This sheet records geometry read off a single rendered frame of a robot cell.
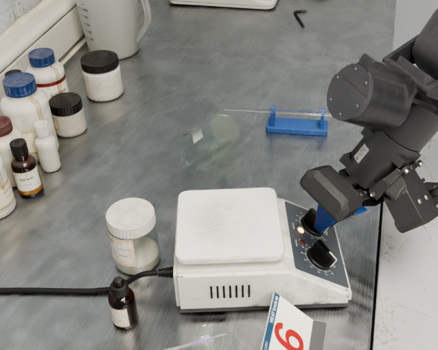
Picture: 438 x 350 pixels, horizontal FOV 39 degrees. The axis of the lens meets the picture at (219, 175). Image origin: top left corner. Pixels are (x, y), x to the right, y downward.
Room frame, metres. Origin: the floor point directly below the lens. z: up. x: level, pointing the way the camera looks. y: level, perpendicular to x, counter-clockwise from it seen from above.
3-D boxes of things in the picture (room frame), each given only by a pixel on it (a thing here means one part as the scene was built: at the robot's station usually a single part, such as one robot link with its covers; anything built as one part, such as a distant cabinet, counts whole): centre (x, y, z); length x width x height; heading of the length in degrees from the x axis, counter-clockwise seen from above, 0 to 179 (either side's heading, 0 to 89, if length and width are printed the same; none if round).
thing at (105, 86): (1.00, 0.20, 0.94); 0.07 x 0.07 x 0.07
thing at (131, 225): (0.56, 0.11, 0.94); 0.06 x 0.06 x 0.08
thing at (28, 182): (0.71, 0.28, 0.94); 0.04 x 0.04 x 0.09
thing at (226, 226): (0.53, -0.01, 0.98); 0.12 x 0.12 x 0.01; 89
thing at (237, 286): (0.53, -0.03, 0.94); 0.22 x 0.13 x 0.08; 89
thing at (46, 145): (0.77, 0.26, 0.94); 0.03 x 0.03 x 0.08
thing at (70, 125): (0.88, 0.25, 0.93); 0.05 x 0.05 x 0.06
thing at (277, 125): (0.85, -0.13, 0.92); 0.10 x 0.03 x 0.04; 79
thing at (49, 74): (0.94, 0.29, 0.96); 0.06 x 0.06 x 0.11
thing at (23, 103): (0.82, 0.29, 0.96); 0.07 x 0.07 x 0.13
